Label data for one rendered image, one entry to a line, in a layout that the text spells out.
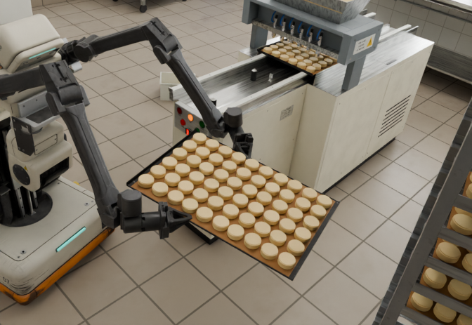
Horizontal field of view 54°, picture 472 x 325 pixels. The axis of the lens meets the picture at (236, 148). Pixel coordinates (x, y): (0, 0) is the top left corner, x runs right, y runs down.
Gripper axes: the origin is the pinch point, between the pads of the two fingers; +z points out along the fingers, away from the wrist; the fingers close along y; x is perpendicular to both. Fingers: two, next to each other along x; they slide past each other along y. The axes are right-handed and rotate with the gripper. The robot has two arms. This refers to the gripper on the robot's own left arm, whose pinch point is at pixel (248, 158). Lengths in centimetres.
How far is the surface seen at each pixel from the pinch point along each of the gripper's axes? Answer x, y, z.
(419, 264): -13, -29, 74
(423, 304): -22, -12, 74
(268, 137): -38, 40, -64
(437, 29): -305, 60, -274
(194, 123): 7, 23, -55
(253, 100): -22, 12, -58
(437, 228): -12, -41, 73
